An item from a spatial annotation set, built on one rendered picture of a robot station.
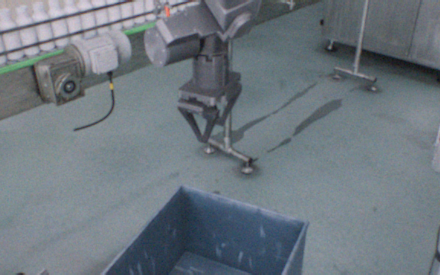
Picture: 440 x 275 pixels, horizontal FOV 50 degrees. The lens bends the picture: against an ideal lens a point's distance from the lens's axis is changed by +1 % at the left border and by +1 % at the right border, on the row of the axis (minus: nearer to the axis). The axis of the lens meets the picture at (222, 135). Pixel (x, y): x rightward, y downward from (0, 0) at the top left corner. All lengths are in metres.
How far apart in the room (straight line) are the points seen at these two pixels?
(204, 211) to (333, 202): 1.55
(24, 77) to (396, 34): 3.11
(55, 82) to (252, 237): 0.92
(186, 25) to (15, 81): 1.18
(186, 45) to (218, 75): 0.08
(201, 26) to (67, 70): 1.10
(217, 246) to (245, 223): 0.13
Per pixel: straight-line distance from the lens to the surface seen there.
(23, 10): 1.77
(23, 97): 1.80
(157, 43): 0.67
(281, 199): 2.58
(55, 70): 1.69
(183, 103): 0.74
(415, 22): 4.09
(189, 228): 1.19
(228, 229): 1.13
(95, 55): 1.70
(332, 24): 4.43
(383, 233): 2.50
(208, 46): 0.70
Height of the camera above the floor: 1.63
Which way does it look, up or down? 32 degrees down
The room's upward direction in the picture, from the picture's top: straight up
